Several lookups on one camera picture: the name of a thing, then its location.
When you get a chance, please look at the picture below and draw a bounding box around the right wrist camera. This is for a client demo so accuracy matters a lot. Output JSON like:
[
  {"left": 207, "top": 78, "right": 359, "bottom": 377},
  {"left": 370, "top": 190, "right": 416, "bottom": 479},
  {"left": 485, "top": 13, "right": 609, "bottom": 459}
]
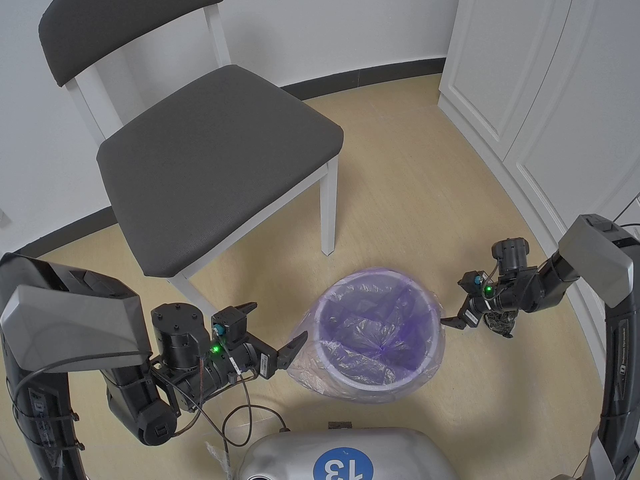
[{"left": 459, "top": 269, "right": 492, "bottom": 296}]

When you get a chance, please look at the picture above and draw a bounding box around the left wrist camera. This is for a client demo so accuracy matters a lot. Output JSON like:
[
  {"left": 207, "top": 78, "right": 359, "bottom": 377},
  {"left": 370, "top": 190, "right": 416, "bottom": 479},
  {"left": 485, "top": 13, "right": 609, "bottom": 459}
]
[{"left": 211, "top": 306, "right": 249, "bottom": 345}]

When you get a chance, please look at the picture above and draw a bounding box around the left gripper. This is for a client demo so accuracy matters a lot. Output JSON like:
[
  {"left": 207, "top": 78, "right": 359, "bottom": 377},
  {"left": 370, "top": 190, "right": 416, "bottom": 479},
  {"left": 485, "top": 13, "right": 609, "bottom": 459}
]
[{"left": 206, "top": 301, "right": 310, "bottom": 395}]

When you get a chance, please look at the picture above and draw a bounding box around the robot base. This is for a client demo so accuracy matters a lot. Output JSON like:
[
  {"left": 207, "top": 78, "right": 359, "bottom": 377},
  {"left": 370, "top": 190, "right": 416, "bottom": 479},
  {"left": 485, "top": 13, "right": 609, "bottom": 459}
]
[{"left": 240, "top": 420, "right": 453, "bottom": 480}]

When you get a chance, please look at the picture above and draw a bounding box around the purple plastic bag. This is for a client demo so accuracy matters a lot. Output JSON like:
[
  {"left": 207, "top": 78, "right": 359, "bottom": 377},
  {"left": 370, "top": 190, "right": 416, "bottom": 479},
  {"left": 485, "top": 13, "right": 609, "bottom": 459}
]
[{"left": 287, "top": 266, "right": 447, "bottom": 405}]

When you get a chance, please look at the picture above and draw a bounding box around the grey white chair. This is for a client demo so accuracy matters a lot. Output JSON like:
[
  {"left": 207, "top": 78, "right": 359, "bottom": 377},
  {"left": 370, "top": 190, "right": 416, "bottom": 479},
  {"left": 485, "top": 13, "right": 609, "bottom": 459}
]
[{"left": 38, "top": 0, "right": 345, "bottom": 320}]

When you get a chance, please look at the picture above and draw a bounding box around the black cable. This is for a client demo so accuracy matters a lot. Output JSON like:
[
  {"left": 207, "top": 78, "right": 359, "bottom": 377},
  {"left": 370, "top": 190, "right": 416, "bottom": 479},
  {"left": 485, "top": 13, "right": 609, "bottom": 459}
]
[
  {"left": 222, "top": 404, "right": 292, "bottom": 450},
  {"left": 172, "top": 370, "right": 257, "bottom": 449}
]

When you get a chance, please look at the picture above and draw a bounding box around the black plastic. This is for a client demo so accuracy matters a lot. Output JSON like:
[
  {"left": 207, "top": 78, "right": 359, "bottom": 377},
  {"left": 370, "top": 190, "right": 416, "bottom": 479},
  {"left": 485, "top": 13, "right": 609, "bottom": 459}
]
[{"left": 481, "top": 308, "right": 516, "bottom": 340}]

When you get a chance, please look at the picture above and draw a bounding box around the clear plastic wrap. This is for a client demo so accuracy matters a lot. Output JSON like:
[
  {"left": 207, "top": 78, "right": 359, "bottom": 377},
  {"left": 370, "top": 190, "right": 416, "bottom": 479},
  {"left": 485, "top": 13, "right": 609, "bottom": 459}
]
[{"left": 206, "top": 440, "right": 235, "bottom": 480}]

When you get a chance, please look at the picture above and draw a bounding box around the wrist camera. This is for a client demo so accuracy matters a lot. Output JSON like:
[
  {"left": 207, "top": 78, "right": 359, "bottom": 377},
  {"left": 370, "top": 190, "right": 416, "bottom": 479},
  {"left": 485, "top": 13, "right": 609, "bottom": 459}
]
[
  {"left": 211, "top": 306, "right": 249, "bottom": 345},
  {"left": 459, "top": 269, "right": 492, "bottom": 296}
]

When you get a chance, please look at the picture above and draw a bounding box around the white wardrobe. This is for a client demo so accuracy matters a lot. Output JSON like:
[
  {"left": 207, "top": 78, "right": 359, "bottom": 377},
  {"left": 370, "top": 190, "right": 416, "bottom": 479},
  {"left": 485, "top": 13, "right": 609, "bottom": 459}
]
[{"left": 437, "top": 0, "right": 640, "bottom": 384}]

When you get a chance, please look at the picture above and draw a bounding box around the white trash bin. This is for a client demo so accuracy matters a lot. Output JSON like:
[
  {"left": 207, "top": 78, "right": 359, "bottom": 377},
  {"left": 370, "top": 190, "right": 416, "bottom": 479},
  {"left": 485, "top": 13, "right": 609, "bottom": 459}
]
[{"left": 317, "top": 269, "right": 446, "bottom": 394}]

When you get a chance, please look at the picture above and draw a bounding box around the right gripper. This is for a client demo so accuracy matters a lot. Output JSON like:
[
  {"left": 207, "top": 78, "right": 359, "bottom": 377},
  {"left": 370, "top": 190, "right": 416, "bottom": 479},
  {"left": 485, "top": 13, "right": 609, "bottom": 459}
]
[{"left": 440, "top": 287, "right": 502, "bottom": 330}]

